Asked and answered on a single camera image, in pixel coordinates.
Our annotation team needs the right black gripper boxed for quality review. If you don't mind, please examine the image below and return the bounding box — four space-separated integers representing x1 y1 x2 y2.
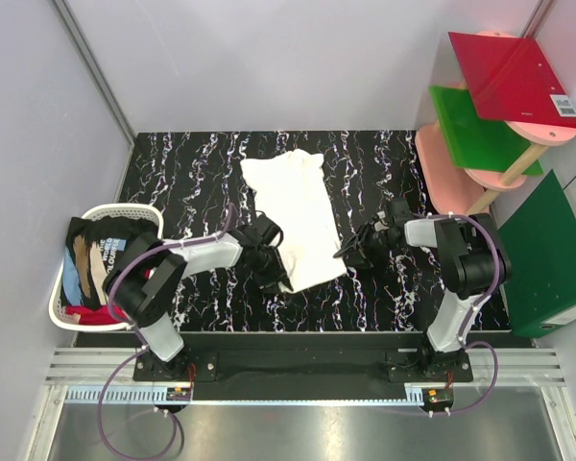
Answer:
334 223 399 269

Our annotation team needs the white daisy t-shirt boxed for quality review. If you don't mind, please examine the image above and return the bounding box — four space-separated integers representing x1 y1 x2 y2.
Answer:
240 149 347 294

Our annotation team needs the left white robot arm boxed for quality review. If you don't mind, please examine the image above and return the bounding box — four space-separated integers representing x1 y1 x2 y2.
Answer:
103 213 292 380

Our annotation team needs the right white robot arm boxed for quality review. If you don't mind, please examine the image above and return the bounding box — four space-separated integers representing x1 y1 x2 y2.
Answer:
334 199 511 381

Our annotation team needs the pink wooden shelf stand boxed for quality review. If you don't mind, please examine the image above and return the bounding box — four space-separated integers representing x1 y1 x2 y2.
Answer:
416 31 576 214

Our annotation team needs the white perforated laundry basket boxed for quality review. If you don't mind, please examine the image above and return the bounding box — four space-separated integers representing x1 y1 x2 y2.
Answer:
48 203 164 332

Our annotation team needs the light green plastic folder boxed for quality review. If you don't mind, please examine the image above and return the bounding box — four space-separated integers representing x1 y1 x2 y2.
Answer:
429 85 531 173

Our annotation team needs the black printed t-shirt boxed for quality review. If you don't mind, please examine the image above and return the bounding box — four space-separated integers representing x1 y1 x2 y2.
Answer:
60 216 157 310

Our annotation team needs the red t-shirt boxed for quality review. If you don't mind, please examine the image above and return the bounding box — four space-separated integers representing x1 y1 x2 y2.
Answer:
64 268 155 326

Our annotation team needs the red plastic folder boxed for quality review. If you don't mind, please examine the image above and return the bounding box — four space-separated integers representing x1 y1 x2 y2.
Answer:
448 32 576 129

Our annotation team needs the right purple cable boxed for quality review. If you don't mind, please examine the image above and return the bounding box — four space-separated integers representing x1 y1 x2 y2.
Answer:
412 213 505 415

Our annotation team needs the purple cable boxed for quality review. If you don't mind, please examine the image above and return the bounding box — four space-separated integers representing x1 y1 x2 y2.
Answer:
97 201 241 458
412 213 505 415

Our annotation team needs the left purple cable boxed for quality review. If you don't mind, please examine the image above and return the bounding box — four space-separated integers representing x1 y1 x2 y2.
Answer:
97 201 241 458

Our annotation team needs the dark green ring binder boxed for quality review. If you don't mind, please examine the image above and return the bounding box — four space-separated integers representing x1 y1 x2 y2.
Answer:
499 172 576 338

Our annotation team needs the aluminium frame rail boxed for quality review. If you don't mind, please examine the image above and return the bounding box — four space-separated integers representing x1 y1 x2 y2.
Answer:
45 348 565 388

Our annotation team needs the grey slotted cable duct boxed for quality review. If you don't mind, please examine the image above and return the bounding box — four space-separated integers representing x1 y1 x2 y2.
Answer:
65 385 193 405

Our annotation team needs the corner aluminium post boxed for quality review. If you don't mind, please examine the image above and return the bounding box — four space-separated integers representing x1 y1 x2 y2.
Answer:
47 0 135 145

